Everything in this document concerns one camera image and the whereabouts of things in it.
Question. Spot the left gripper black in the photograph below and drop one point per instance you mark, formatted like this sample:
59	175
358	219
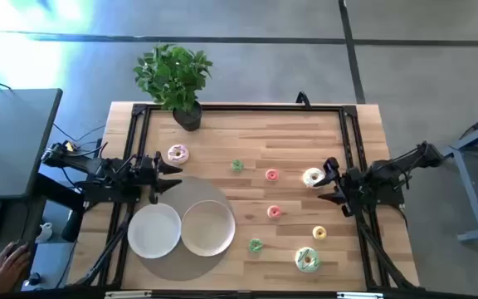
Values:
148	172

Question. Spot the small pink donut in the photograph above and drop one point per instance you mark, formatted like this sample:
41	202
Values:
268	175
270	212

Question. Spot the small yellow donut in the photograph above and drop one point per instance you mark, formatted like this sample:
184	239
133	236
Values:
315	232

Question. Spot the black bracket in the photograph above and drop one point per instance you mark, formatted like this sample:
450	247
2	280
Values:
303	99

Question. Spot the black aluminium table frame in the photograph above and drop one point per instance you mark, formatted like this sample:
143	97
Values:
243	107

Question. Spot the small green donut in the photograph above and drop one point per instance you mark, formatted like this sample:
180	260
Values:
252	245
234	165

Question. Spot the green potted plant black pot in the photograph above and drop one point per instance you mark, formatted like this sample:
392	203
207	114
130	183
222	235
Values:
172	76

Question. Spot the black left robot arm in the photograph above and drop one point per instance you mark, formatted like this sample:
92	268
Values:
98	167

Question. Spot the large mint donut black drizzle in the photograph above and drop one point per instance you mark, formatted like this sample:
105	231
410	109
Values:
301	259

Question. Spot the white mug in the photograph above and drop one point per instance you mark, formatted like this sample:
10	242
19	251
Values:
45	232

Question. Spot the large pink frosted donut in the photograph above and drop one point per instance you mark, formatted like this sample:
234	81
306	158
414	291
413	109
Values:
172	154

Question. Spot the round grey placemat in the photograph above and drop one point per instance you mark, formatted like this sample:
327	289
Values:
191	189

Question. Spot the person's hand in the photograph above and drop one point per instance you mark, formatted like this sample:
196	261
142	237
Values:
6	270

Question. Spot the black support beam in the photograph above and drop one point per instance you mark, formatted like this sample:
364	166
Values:
60	192

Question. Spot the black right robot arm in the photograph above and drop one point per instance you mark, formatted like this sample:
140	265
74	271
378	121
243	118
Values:
388	174

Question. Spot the black computer mouse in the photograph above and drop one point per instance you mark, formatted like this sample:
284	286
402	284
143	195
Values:
18	246

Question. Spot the white round plate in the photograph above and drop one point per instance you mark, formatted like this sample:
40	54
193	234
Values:
154	230

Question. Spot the silver metal bracket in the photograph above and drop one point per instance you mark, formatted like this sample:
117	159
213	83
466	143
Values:
361	295
127	295

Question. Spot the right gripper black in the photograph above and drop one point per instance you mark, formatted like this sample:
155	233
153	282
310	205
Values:
352	189

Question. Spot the blue grey metal stand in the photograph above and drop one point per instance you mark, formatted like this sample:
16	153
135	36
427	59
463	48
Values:
469	187

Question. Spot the white plate right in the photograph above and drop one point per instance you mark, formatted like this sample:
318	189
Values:
208	228

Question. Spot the small black object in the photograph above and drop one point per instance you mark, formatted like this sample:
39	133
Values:
35	279

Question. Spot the grey desk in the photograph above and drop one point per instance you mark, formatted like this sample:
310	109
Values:
11	145

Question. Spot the large white donut blue drizzle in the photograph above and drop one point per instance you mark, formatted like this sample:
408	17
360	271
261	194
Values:
308	177

